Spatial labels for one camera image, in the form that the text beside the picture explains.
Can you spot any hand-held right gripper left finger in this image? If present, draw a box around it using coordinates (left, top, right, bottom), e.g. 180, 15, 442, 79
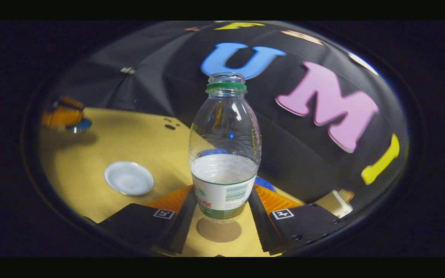
98, 185, 199, 255

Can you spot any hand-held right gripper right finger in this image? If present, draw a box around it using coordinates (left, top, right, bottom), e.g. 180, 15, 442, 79
248, 184, 343, 256

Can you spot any clear plastic water bottle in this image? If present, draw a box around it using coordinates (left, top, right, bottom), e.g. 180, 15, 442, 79
189, 72, 262, 224

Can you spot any silver teacup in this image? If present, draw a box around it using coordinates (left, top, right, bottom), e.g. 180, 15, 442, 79
104, 161, 155, 196

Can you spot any blue cloth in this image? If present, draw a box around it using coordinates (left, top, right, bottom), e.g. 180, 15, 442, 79
197, 149, 277, 193

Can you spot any white toaster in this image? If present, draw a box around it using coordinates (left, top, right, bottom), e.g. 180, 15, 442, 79
315, 190, 353, 219

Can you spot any black backdrop cloth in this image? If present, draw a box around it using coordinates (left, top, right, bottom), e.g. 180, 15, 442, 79
53, 21, 410, 217

